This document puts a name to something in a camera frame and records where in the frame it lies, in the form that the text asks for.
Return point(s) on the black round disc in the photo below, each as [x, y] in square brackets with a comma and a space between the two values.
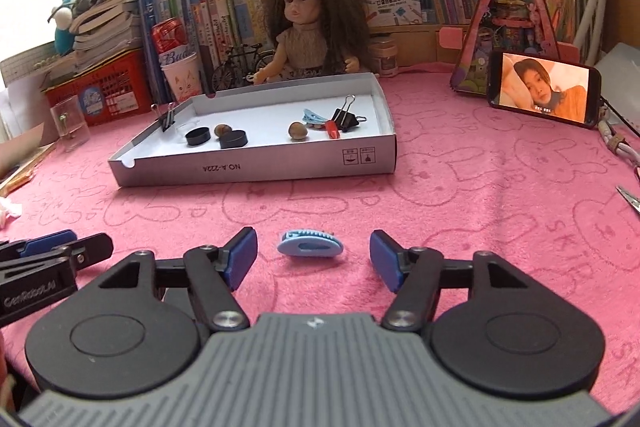
[233, 139]

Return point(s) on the dark brown wooden nut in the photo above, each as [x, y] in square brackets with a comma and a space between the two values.
[297, 131]

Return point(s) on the red plastic clip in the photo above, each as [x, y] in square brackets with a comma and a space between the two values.
[332, 130]

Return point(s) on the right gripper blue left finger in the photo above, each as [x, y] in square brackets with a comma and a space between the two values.
[214, 273]

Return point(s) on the large black binder clip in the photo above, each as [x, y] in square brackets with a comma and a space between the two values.
[343, 117]

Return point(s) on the black round cap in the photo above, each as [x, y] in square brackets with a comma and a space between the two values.
[198, 136]

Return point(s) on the pink rabbit towel mat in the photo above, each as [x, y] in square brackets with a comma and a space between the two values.
[545, 196]

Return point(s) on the blue hair clip with beads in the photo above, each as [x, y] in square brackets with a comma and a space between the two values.
[305, 243]

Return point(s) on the light blue hair clip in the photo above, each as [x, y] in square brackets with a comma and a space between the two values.
[313, 120]

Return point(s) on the brown-haired doll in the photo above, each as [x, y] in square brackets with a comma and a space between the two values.
[314, 38]

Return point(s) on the red beer can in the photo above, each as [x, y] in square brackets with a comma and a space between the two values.
[168, 35]

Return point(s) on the red plastic basket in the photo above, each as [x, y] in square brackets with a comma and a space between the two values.
[116, 88]

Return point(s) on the white cardboard box tray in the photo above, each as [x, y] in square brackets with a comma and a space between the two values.
[265, 112]

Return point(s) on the white cat paper cup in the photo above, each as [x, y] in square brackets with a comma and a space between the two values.
[183, 78]

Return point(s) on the smartphone playing video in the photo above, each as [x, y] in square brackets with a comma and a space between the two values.
[554, 90]

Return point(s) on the small brown jar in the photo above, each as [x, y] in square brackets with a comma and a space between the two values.
[384, 53]

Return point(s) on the clear acrylic block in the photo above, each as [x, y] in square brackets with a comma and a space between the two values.
[70, 123]

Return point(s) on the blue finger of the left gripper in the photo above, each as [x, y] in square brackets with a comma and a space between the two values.
[43, 244]
[89, 251]

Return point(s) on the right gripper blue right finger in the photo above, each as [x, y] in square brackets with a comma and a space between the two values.
[412, 275]

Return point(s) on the colourful printer box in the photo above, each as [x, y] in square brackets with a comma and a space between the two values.
[382, 13]

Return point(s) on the clear plastic dome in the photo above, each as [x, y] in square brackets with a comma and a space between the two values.
[183, 129]

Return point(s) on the black binder clip on tray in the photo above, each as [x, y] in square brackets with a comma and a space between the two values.
[165, 117]

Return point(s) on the pink triangular dollhouse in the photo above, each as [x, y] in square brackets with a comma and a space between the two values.
[517, 26]

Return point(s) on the stack of books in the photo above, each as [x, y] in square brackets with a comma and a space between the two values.
[88, 32]

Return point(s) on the black miniature bicycle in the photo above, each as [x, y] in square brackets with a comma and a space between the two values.
[241, 63]

